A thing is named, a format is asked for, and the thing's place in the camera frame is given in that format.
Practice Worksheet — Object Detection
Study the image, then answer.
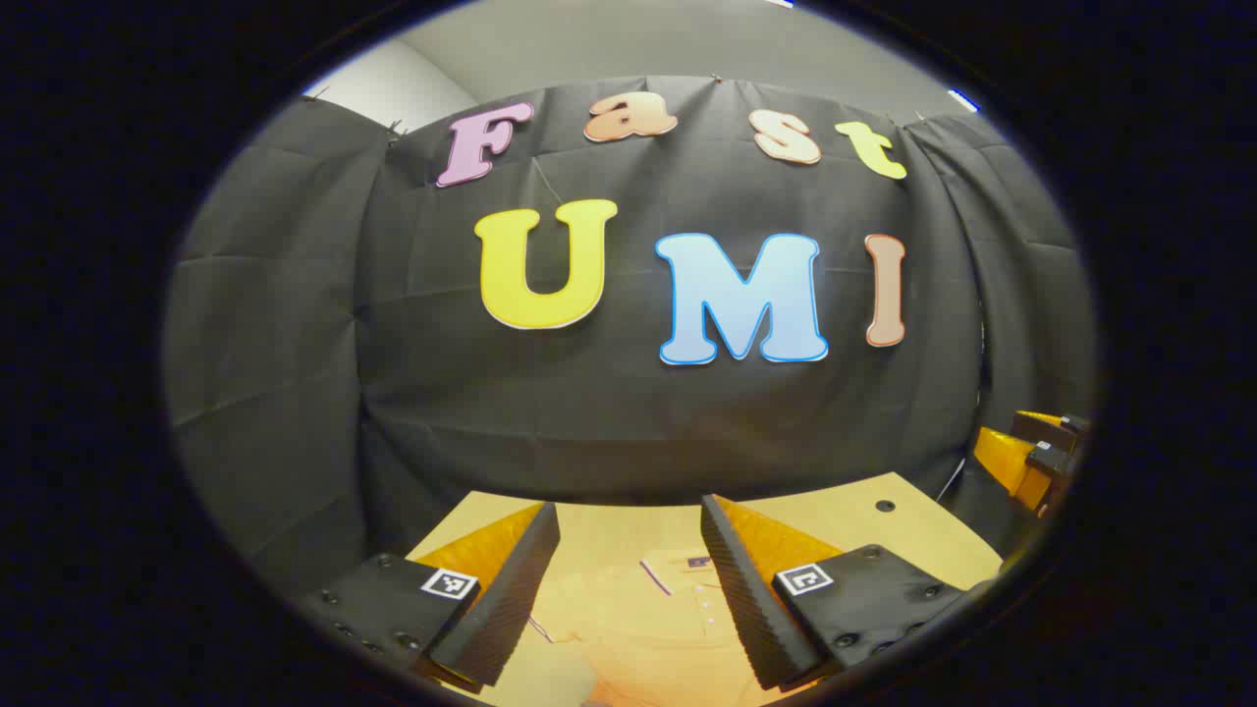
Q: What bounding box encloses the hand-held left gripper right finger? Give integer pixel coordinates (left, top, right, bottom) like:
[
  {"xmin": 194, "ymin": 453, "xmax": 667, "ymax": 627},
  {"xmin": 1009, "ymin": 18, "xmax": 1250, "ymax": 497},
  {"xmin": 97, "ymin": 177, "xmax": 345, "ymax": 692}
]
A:
[{"xmin": 699, "ymin": 494, "xmax": 995, "ymax": 693}]

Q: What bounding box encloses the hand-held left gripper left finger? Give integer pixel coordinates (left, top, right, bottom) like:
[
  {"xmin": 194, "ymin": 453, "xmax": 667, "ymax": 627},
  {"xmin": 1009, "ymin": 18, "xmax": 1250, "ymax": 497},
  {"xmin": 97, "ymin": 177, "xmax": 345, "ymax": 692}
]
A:
[{"xmin": 319, "ymin": 501, "xmax": 562, "ymax": 694}]

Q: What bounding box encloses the orange T-shirt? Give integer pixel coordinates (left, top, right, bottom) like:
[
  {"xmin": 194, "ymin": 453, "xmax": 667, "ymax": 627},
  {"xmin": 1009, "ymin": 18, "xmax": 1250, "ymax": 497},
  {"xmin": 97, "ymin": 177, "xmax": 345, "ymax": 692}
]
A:
[{"xmin": 511, "ymin": 548, "xmax": 782, "ymax": 707}]

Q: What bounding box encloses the black backdrop cloth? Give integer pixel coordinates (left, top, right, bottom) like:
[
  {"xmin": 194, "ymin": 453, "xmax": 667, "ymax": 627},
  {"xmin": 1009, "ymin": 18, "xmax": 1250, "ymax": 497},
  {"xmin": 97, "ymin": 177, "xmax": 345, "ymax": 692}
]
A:
[{"xmin": 162, "ymin": 74, "xmax": 1099, "ymax": 602}]

